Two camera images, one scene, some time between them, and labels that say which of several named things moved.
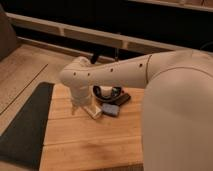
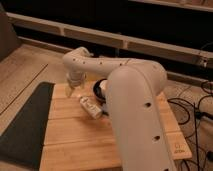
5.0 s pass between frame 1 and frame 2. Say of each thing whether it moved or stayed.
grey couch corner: stayed
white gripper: moved
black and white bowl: stayed
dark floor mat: stayed
